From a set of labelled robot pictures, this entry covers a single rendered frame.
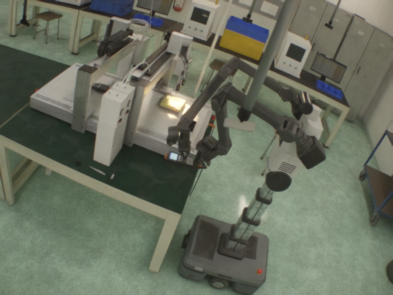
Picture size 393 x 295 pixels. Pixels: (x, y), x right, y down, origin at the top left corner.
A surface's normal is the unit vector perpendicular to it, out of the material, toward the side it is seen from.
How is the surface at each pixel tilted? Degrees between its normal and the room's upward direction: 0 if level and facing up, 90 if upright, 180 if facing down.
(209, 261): 0
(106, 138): 90
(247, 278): 45
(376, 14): 90
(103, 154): 90
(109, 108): 90
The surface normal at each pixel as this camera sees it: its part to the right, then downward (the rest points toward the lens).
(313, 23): -0.21, 0.56
